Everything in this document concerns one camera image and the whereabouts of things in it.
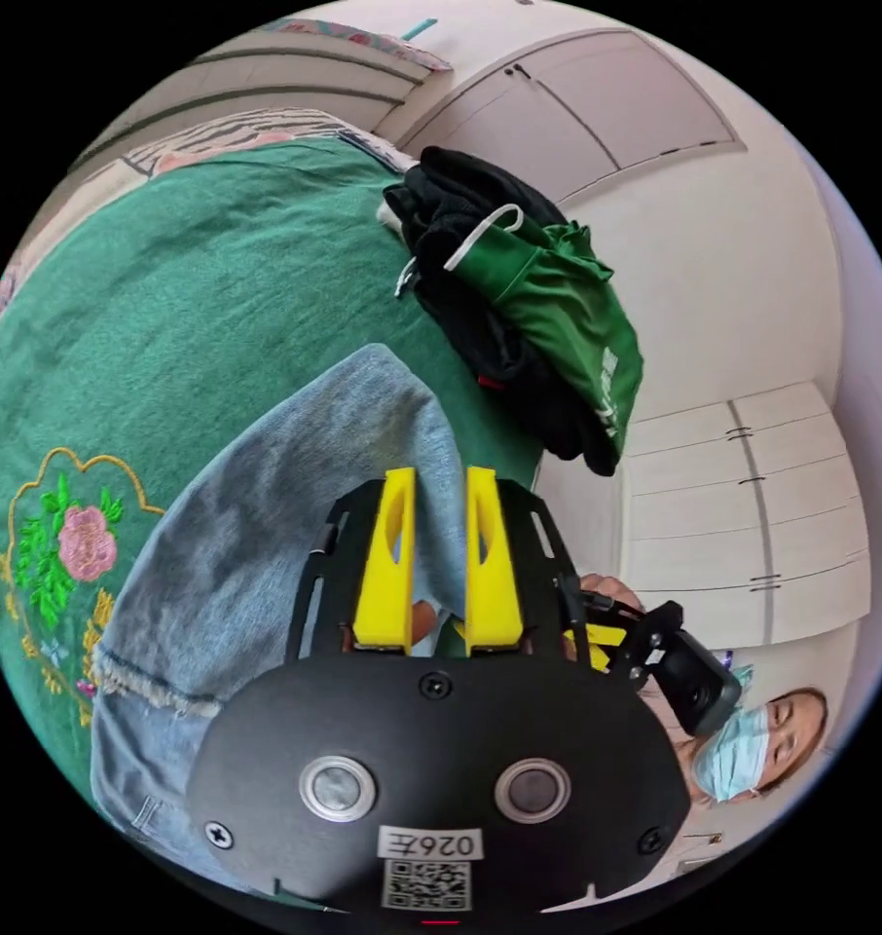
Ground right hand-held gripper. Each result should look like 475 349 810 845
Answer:
563 578 684 693

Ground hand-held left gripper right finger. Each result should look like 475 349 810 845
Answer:
463 466 524 656

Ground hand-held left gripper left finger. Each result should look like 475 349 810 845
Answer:
352 467 418 653

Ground blue jeans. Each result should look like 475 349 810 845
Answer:
89 343 473 867

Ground person's right hand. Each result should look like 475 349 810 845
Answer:
579 573 647 617

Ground person's body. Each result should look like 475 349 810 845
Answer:
642 655 830 889

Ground white cupboard with drawers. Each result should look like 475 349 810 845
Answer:
619 379 874 648

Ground pile of clothes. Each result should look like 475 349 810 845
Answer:
377 145 645 477

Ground bed with green embroidered quilt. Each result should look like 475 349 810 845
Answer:
0 107 546 731

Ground white wardrobe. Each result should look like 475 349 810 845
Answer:
393 28 751 209

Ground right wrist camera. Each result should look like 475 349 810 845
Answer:
658 627 744 737

